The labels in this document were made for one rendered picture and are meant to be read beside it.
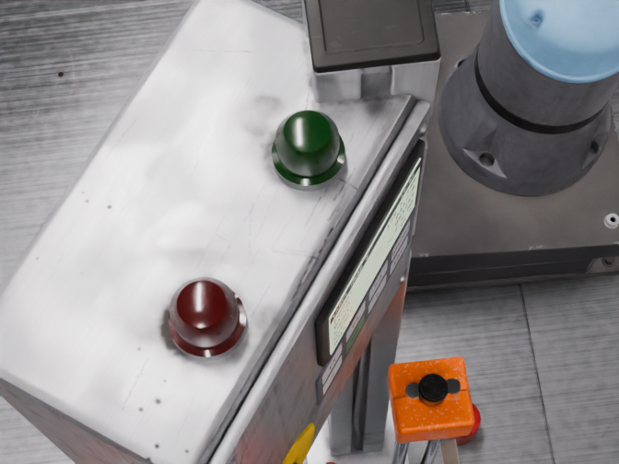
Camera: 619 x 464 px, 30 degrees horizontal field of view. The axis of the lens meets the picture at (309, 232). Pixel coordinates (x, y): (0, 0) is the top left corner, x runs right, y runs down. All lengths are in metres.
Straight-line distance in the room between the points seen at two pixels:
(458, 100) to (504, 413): 0.28
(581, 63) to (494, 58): 0.08
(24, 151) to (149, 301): 0.79
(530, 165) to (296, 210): 0.60
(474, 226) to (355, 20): 0.61
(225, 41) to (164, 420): 0.14
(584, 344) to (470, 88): 0.26
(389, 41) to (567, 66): 0.48
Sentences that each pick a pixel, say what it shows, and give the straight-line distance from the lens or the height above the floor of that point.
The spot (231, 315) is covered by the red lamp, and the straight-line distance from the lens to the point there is 0.37.
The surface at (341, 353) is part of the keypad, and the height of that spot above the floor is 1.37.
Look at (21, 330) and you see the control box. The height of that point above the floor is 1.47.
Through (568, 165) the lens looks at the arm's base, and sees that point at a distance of 1.01.
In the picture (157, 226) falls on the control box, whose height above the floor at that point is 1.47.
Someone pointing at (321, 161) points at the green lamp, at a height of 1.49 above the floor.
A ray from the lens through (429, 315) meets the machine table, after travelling 1.07.
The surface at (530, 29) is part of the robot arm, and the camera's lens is 0.86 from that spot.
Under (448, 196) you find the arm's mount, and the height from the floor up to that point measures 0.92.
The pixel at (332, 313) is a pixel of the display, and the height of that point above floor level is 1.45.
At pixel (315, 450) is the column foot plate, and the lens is 1.03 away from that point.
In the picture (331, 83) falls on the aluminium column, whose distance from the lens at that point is 0.41.
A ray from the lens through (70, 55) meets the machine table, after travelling 1.22.
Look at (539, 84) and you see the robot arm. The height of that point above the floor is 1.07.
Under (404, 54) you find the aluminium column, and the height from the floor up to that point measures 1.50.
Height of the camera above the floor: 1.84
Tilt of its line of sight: 68 degrees down
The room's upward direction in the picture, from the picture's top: 4 degrees counter-clockwise
